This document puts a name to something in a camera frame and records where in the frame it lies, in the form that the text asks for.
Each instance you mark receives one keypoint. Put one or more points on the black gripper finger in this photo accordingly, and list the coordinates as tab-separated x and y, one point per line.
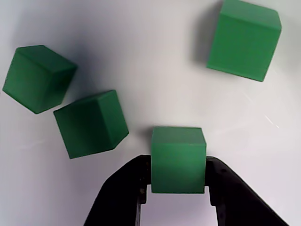
122	193
235	200

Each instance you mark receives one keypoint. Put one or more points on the green cube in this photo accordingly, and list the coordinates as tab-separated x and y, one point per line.
37	82
244	42
178	164
91	127

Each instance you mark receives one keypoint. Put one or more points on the white round plate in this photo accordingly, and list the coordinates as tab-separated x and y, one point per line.
152	70

